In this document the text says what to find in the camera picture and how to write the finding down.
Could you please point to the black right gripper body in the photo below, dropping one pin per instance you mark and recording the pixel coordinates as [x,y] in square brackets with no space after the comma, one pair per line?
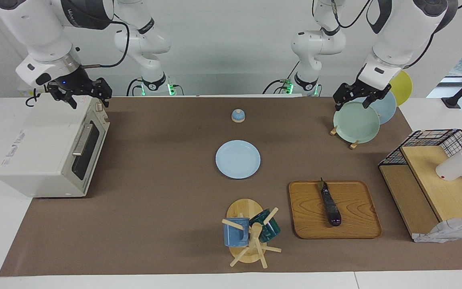
[70,82]

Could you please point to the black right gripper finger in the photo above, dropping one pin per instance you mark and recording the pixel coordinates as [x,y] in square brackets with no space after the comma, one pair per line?
[72,101]
[106,100]

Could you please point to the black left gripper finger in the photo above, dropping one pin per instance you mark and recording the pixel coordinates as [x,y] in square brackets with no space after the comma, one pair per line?
[369,102]
[338,104]

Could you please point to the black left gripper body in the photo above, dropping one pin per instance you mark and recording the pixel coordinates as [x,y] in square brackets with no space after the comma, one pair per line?
[369,89]

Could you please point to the white toaster oven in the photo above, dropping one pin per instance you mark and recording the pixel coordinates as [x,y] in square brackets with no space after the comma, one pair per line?
[38,152]

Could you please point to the dark purple eggplant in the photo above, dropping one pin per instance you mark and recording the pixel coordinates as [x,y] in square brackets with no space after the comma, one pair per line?
[330,206]

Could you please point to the small light blue plate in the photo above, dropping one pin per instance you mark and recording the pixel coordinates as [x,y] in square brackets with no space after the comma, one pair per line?
[238,159]

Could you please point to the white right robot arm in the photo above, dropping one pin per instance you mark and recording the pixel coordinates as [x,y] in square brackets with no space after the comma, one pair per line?
[38,32]

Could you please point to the large light blue plate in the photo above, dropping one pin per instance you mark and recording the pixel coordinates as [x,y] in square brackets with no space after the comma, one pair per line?
[387,110]

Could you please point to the pale green plate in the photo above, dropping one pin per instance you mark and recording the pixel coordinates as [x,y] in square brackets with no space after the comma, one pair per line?
[355,124]

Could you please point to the yellow plate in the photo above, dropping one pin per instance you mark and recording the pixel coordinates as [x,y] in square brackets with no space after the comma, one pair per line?
[402,86]

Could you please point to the wooden plate rack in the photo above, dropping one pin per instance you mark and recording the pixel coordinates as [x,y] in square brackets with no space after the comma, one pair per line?
[354,145]

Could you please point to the white power adapter box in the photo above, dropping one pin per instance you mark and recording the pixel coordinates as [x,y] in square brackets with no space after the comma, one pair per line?
[22,92]

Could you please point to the white paper cup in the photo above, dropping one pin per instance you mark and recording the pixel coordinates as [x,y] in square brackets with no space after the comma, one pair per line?
[453,168]

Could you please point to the wooden serving tray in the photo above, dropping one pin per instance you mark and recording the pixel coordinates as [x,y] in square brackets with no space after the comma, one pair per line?
[355,212]

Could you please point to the brown table mat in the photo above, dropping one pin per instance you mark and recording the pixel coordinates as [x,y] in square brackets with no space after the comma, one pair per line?
[167,200]

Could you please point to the wooden mug tree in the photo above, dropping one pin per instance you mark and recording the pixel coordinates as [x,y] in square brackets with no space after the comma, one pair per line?
[245,208]

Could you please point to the dark green ceramic mug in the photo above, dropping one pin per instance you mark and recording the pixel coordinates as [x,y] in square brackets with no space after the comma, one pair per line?
[271,230]

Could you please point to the blue ceramic mug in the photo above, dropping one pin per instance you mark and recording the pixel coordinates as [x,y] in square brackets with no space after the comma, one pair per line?
[233,237]

